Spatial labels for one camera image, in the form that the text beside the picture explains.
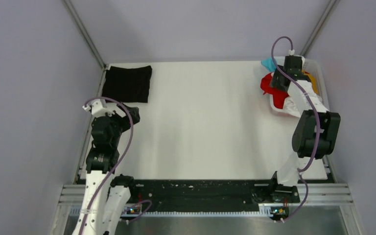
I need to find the red t shirt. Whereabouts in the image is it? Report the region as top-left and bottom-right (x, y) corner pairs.
(260, 73), (289, 109)

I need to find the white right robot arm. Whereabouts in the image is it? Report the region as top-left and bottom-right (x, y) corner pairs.
(267, 55), (341, 202)

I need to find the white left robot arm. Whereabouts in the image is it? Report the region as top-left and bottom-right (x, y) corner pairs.
(73, 96), (140, 235)

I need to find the white laundry basket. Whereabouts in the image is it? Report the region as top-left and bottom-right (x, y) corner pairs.
(269, 58), (329, 118)

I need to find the orange t shirt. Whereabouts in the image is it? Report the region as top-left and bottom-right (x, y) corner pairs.
(304, 71), (319, 95)

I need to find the light blue t shirt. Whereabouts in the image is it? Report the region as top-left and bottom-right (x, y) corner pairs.
(260, 57), (276, 72)

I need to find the white t shirt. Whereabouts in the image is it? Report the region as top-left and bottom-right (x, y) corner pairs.
(285, 85), (329, 118)

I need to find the folded black t shirt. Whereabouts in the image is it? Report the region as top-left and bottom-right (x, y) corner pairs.
(102, 66), (153, 103)

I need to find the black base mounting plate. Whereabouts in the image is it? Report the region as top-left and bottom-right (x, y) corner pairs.
(111, 176), (300, 212)

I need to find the right corner frame post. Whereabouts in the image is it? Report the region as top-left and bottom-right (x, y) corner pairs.
(300, 0), (340, 56)

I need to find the corner frame post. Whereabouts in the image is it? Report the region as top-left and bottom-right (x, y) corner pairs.
(300, 0), (340, 56)
(61, 0), (106, 68)

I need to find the white slotted cable duct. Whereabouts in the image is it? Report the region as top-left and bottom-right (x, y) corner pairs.
(70, 205), (289, 218)

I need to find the left corner frame post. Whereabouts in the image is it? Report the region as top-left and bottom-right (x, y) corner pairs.
(61, 0), (106, 68)

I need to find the aluminium frame rail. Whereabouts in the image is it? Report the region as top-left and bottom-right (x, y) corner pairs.
(58, 183), (354, 206)

